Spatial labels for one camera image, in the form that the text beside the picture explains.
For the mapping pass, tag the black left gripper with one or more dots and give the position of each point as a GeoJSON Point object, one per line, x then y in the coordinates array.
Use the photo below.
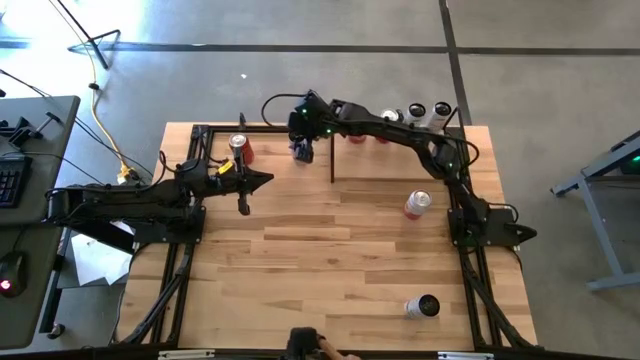
{"type": "Point", "coordinates": [220, 182]}

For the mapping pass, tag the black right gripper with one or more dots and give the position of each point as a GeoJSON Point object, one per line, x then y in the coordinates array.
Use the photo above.
{"type": "Point", "coordinates": [310, 120]}

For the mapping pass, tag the white Celsius Peach Vibe can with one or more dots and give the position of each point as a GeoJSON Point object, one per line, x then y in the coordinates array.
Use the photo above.
{"type": "Point", "coordinates": [440, 111]}
{"type": "Point", "coordinates": [303, 154]}

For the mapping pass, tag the red Coca-Cola Zero can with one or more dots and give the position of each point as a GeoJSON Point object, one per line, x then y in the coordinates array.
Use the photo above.
{"type": "Point", "coordinates": [390, 115]}
{"type": "Point", "coordinates": [241, 149]}

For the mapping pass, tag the white Celsius Arctic Vibe can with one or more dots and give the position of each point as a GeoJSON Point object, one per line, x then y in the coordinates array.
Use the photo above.
{"type": "Point", "coordinates": [416, 111]}
{"type": "Point", "coordinates": [415, 307]}

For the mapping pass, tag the pink and white soda can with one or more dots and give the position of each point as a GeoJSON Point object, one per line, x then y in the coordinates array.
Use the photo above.
{"type": "Point", "coordinates": [417, 205]}

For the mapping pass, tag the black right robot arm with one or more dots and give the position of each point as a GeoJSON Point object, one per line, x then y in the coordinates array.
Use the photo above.
{"type": "Point", "coordinates": [400, 132]}

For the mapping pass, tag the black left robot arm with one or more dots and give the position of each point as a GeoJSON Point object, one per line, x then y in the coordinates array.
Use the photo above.
{"type": "Point", "coordinates": [125, 200]}

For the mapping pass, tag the yellow label tag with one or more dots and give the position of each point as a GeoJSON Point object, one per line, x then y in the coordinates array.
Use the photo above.
{"type": "Point", "coordinates": [225, 167]}

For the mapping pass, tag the yellow power plug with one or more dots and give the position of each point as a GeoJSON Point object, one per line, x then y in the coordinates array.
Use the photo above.
{"type": "Point", "coordinates": [125, 176]}

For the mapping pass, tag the white paper sheets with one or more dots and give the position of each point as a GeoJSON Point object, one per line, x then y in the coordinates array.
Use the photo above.
{"type": "Point", "coordinates": [95, 260]}

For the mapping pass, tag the grey desk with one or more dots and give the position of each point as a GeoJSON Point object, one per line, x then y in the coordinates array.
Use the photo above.
{"type": "Point", "coordinates": [67, 140]}

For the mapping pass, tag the person's hand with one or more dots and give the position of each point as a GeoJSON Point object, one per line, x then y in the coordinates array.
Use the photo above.
{"type": "Point", "coordinates": [342, 356]}

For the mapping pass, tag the black tripod stand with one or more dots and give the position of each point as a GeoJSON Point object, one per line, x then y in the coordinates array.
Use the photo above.
{"type": "Point", "coordinates": [82, 34]}

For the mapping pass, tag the black clamp device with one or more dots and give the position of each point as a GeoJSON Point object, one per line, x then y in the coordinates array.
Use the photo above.
{"type": "Point", "coordinates": [20, 131]}

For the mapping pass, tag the black keyboard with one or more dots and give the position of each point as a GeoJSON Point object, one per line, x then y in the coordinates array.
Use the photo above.
{"type": "Point", "coordinates": [12, 182]}

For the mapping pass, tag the black caster wheel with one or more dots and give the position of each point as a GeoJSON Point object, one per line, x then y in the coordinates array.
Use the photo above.
{"type": "Point", "coordinates": [56, 331]}

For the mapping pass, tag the black computer mouse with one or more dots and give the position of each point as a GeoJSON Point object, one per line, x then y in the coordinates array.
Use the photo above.
{"type": "Point", "coordinates": [12, 272]}

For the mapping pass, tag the grey metal table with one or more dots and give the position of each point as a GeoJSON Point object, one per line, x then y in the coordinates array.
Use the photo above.
{"type": "Point", "coordinates": [602, 235]}

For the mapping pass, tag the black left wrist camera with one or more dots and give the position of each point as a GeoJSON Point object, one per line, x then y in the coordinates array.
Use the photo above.
{"type": "Point", "coordinates": [187, 170]}

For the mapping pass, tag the black table-level camera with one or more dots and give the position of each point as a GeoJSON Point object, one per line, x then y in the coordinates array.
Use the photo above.
{"type": "Point", "coordinates": [302, 342]}

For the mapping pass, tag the silver metal bracket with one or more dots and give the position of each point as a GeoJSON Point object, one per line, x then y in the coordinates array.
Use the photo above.
{"type": "Point", "coordinates": [185, 354]}
{"type": "Point", "coordinates": [465, 355]}

